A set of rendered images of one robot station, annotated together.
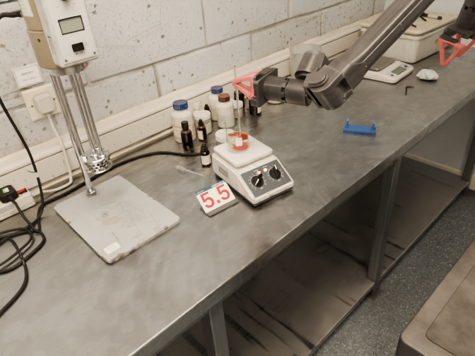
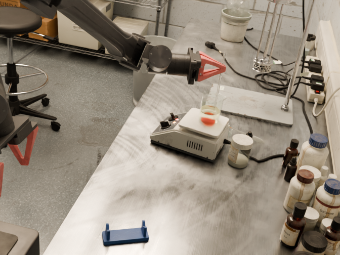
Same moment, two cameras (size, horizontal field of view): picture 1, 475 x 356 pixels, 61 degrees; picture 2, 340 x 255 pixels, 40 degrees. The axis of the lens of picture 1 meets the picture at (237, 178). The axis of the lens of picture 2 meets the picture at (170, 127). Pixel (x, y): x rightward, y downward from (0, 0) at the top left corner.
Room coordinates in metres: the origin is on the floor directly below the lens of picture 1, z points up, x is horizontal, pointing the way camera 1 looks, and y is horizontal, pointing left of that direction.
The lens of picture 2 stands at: (1.76, -0.84, 1.49)
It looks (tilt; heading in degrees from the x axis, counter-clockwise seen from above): 31 degrees down; 140
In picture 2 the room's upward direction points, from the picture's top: 8 degrees clockwise
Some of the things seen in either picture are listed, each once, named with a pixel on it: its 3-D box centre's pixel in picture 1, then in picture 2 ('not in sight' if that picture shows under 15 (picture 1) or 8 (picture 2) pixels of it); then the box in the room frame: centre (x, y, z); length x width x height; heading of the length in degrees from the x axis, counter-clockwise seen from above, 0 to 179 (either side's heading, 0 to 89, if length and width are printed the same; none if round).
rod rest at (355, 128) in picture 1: (360, 125); (125, 231); (1.15, -0.41, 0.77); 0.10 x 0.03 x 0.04; 68
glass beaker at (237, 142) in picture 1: (236, 135); (211, 109); (0.94, -0.01, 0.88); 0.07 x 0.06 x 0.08; 47
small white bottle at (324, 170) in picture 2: not in sight; (321, 177); (1.25, 0.15, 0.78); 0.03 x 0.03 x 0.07
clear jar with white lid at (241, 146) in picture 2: (226, 145); (240, 151); (1.05, 0.03, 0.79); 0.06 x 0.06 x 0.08
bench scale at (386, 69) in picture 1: (375, 67); not in sight; (1.66, -0.63, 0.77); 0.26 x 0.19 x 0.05; 45
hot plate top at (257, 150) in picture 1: (242, 150); (204, 122); (0.94, -0.02, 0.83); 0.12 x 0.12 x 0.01; 31
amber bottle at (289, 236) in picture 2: (254, 99); (294, 224); (1.34, -0.09, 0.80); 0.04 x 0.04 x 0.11
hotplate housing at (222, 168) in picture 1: (249, 167); (193, 132); (0.92, -0.03, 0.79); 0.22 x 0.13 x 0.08; 31
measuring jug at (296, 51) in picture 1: (307, 66); not in sight; (1.59, -0.32, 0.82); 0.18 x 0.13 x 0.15; 137
